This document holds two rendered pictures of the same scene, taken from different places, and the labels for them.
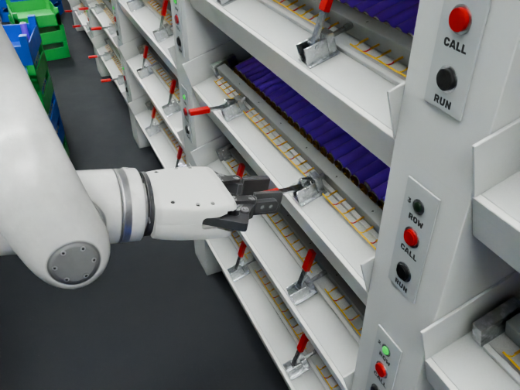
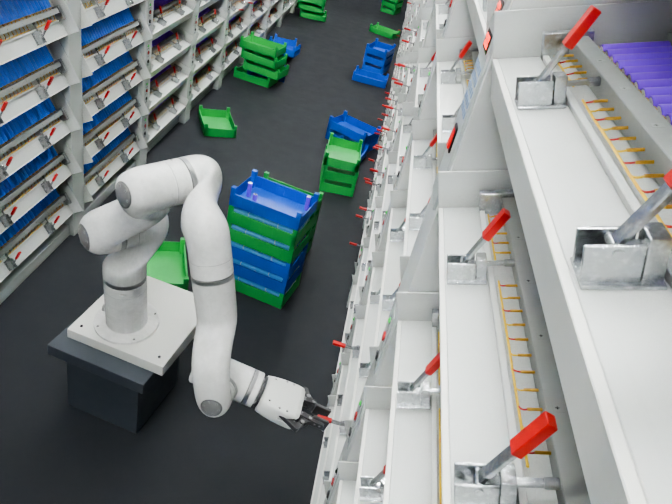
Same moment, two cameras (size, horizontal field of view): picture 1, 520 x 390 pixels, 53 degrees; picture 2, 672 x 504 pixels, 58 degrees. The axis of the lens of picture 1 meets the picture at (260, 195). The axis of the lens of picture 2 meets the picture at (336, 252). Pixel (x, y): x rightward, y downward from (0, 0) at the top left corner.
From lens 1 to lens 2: 0.87 m
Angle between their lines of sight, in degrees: 20
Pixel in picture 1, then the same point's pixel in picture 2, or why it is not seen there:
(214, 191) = (293, 404)
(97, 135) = (325, 280)
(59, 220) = (212, 390)
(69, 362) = (209, 432)
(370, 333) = not seen: outside the picture
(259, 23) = (371, 330)
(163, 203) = (265, 398)
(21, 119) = (220, 348)
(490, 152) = (345, 467)
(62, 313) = not seen: hidden behind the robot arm
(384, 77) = not seen: hidden behind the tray
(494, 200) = (343, 485)
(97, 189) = (241, 378)
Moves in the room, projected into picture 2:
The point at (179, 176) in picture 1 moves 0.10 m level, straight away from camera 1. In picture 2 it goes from (284, 387) to (302, 361)
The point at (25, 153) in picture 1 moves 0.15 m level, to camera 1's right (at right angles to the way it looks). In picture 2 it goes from (214, 361) to (270, 400)
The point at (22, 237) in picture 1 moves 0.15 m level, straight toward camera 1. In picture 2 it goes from (198, 389) to (180, 448)
